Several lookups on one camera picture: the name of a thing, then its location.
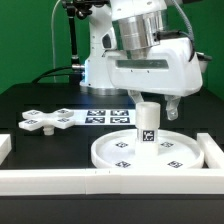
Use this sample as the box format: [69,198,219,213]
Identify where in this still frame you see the white marker base plate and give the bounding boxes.
[70,109,135,125]

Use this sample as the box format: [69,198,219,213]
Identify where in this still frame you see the white round table top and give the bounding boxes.
[91,129,204,171]

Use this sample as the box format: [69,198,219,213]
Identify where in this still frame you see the black cable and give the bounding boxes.
[31,65,75,84]

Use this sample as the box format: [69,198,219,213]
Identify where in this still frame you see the white cross-shaped table base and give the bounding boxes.
[19,108,75,136]

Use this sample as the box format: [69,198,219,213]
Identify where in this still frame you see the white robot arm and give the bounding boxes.
[80,0,211,120]

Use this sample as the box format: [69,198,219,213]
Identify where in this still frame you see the white right fence bar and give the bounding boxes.
[197,133,224,170]

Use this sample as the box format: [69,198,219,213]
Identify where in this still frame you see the white cable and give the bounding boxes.
[50,0,63,84]

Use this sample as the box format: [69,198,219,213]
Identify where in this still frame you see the white fence bar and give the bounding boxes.
[0,134,12,165]
[0,169,224,196]
[197,133,224,170]

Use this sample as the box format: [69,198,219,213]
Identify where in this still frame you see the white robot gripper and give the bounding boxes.
[106,38,202,121]

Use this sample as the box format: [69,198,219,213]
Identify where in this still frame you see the white front fence bar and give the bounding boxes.
[0,169,224,196]

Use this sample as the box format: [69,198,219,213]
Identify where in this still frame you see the white left fence bar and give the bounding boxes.
[0,134,12,165]

